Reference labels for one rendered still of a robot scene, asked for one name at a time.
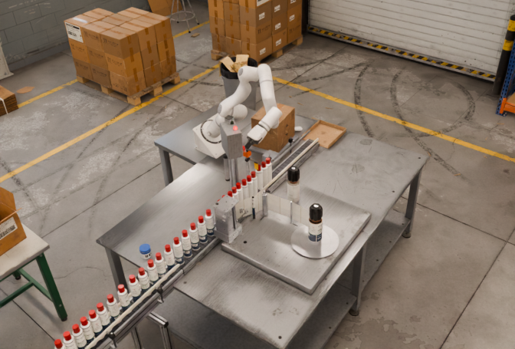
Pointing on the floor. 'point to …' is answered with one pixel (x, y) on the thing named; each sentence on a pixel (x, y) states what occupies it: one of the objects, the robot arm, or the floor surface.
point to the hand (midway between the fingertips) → (247, 146)
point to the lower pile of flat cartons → (7, 101)
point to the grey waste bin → (236, 89)
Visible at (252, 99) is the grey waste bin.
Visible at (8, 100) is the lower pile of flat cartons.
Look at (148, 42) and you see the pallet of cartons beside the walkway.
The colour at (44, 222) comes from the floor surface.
